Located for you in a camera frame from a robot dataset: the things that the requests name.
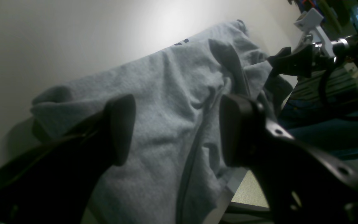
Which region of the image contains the grey T-shirt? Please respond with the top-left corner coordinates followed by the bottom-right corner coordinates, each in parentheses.
top-left (31, 20), bottom-right (293, 224)

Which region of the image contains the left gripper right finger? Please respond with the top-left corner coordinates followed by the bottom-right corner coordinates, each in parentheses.
top-left (220, 95), bottom-right (358, 224)

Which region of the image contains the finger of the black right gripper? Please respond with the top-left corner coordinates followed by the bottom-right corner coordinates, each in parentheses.
top-left (267, 44), bottom-right (314, 78)

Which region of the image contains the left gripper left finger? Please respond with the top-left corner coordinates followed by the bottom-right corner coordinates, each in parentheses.
top-left (0, 95), bottom-right (136, 224)

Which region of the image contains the blue plastic bin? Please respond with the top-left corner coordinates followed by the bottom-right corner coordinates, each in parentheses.
top-left (278, 100), bottom-right (358, 161)

